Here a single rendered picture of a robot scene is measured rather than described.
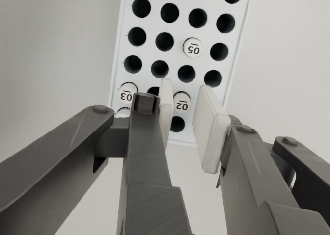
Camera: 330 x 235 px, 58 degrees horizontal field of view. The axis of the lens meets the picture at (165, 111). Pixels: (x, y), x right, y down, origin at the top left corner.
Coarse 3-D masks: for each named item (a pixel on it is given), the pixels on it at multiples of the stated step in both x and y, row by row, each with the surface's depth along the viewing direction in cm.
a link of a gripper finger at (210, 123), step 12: (204, 96) 18; (216, 96) 17; (204, 108) 17; (216, 108) 15; (192, 120) 21; (204, 120) 16; (216, 120) 14; (228, 120) 14; (204, 132) 16; (216, 132) 14; (204, 144) 15; (216, 144) 14; (204, 156) 15; (216, 156) 14; (204, 168) 14; (216, 168) 14
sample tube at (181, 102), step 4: (180, 92) 21; (184, 92) 22; (176, 96) 20; (180, 96) 20; (184, 96) 20; (188, 96) 21; (176, 100) 20; (180, 100) 20; (184, 100) 20; (188, 100) 20; (176, 104) 20; (180, 104) 20; (184, 104) 20; (188, 104) 20; (176, 108) 20; (180, 108) 20; (184, 108) 20; (188, 108) 20; (180, 112) 20; (184, 112) 20
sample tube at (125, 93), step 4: (124, 84) 21; (128, 84) 20; (132, 84) 21; (120, 88) 20; (124, 88) 20; (128, 88) 20; (132, 88) 20; (136, 88) 21; (120, 92) 20; (124, 92) 20; (128, 92) 20; (132, 92) 20; (136, 92) 21; (120, 96) 20; (124, 96) 20; (128, 96) 20; (132, 96) 20; (120, 100) 20; (124, 100) 20; (128, 100) 20
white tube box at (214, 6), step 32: (128, 0) 19; (160, 0) 19; (192, 0) 19; (224, 0) 19; (128, 32) 20; (160, 32) 20; (192, 32) 20; (224, 32) 21; (128, 64) 23; (160, 64) 24; (192, 64) 21; (224, 64) 21; (192, 96) 21; (224, 96) 21; (192, 128) 22
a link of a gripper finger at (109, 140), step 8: (120, 120) 13; (128, 120) 13; (112, 128) 12; (120, 128) 12; (104, 136) 12; (112, 136) 12; (120, 136) 12; (96, 144) 12; (104, 144) 12; (112, 144) 12; (120, 144) 13; (96, 152) 12; (104, 152) 12; (112, 152) 13; (120, 152) 13
